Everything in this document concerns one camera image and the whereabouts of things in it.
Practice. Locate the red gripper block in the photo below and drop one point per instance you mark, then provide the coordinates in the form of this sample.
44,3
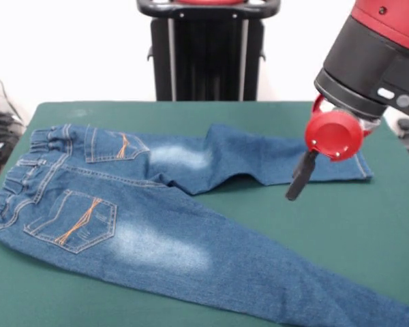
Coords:
334,136

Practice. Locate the blue denim jeans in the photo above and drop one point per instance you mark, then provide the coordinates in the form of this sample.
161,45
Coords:
156,231

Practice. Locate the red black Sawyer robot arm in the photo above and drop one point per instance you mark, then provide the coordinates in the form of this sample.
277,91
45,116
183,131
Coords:
371,61

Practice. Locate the dark green table cloth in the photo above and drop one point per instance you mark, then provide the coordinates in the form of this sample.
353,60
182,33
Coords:
71,299

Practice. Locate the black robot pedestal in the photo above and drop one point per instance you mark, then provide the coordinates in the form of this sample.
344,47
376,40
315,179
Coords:
208,58

